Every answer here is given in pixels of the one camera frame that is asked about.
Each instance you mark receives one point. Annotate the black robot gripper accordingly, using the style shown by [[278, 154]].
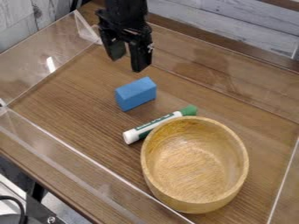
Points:
[[123, 25]]

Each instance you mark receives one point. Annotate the blue rectangular block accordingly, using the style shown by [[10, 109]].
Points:
[[135, 93]]

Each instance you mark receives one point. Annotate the brown wooden bowl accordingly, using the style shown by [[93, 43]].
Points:
[[195, 164]]

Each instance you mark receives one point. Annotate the green and white marker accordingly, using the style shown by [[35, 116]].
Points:
[[139, 132]]

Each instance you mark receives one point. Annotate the clear acrylic corner bracket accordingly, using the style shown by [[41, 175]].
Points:
[[87, 31]]

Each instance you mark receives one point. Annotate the clear acrylic barrier wall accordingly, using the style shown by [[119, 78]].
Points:
[[99, 193]]

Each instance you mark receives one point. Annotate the black metal mount base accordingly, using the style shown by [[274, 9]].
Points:
[[17, 213]]

